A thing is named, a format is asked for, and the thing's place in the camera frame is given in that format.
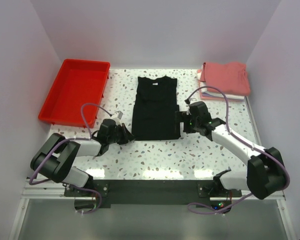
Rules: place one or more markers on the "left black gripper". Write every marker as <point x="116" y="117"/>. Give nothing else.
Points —
<point x="126" y="137"/>

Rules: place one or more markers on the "red plastic tray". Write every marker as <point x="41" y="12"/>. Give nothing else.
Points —
<point x="78" y="82"/>

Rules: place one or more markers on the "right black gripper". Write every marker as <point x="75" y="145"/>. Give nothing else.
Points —
<point x="182" y="117"/>

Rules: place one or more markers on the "lavender folded t shirt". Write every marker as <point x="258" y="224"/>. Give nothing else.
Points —
<point x="216" y="95"/>

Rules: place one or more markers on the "pink folded t shirt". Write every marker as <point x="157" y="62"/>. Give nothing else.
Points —
<point x="230" y="78"/>

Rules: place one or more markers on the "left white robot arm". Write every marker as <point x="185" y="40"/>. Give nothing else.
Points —
<point x="55" y="158"/>

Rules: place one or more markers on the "black t shirt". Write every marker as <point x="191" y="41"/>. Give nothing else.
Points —
<point x="154" y="110"/>

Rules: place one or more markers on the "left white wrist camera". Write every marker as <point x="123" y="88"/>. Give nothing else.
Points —
<point x="117" y="116"/>

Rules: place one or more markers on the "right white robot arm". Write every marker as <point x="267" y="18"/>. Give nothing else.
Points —
<point x="265" y="172"/>

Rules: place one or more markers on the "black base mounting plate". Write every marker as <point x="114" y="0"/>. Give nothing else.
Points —
<point x="163" y="192"/>

